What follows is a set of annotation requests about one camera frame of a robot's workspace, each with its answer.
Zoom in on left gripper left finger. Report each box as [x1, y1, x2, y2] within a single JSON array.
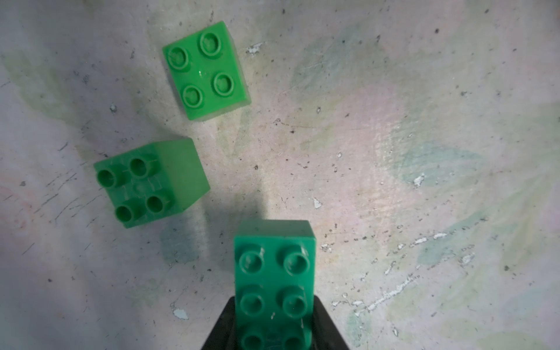
[[201, 296, 236, 350]]

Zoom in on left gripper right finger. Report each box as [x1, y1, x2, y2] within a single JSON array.
[[311, 295, 349, 350]]

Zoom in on long green lego brick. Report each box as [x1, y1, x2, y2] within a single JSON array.
[[234, 220, 316, 349]]

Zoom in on green lego small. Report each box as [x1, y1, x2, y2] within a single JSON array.
[[94, 138, 210, 228]]

